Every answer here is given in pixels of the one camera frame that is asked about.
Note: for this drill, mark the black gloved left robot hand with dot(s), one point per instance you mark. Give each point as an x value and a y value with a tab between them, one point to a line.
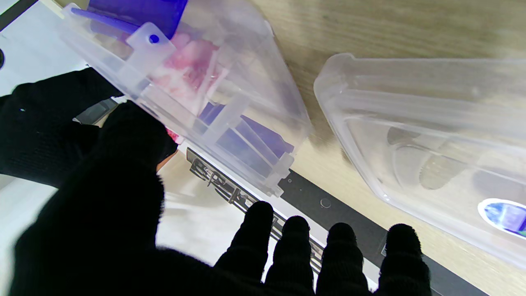
102	230

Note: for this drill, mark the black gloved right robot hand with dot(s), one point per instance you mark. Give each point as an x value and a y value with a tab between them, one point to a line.
37	131

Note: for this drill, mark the pink bacon slice stack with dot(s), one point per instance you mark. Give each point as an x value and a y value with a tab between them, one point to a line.
189	70

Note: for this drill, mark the clear container with blue clips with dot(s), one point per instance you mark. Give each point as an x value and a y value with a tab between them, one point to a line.
246	135

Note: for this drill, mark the clear lid with blue label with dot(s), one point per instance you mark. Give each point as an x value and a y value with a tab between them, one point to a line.
411	123

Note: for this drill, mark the printed kitchen backdrop cloth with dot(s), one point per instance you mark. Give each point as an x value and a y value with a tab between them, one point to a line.
193	222

